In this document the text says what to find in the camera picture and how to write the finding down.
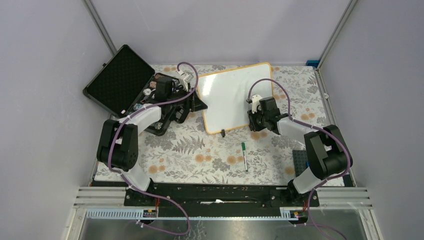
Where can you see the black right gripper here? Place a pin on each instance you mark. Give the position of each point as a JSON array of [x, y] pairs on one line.
[[253, 125]]

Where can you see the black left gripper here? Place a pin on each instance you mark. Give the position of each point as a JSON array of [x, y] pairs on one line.
[[193, 103]]

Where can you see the green whiteboard marker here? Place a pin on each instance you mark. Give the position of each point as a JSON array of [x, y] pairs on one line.
[[243, 147]]

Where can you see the yellow framed whiteboard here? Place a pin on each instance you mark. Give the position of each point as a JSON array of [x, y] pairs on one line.
[[225, 93]]

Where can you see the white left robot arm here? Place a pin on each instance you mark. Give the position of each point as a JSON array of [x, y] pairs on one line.
[[118, 146]]

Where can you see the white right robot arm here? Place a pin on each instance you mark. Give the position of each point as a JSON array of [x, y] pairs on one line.
[[326, 150]]

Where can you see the black whiteboard foot clip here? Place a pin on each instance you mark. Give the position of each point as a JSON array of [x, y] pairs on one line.
[[223, 133]]

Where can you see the floral table mat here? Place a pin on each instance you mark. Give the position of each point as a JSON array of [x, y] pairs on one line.
[[186, 153]]

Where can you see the grey lego baseplate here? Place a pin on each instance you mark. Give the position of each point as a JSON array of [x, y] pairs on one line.
[[300, 161]]

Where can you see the black poker chip case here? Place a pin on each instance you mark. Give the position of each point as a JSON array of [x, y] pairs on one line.
[[124, 83]]

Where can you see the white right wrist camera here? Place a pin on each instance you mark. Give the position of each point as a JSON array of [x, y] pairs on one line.
[[254, 100]]

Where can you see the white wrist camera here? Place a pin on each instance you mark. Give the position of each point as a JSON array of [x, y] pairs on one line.
[[254, 100], [184, 78]]

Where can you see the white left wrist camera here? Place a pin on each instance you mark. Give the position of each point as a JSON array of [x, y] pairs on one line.
[[184, 78]]

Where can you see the blue corner bracket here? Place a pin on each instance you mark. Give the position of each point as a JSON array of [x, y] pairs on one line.
[[312, 63]]

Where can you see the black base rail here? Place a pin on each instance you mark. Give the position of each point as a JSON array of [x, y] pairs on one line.
[[219, 200]]

